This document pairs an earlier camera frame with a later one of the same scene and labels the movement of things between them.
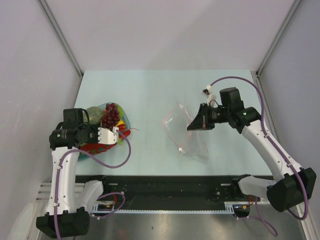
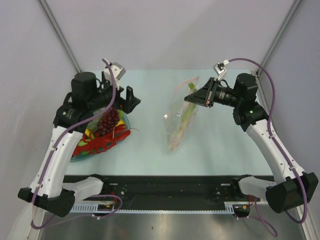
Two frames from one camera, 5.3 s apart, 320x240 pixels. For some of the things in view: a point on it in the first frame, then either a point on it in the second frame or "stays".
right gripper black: [200, 122] → [205, 96]
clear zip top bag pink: [194, 143] → [180, 114]
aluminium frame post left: [48, 13] stays
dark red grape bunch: [110, 119] stays
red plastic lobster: [97, 148] stays
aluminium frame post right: [290, 13] stays
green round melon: [95, 114] stays
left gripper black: [95, 127] → [127, 104]
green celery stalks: [120, 142] → [185, 120]
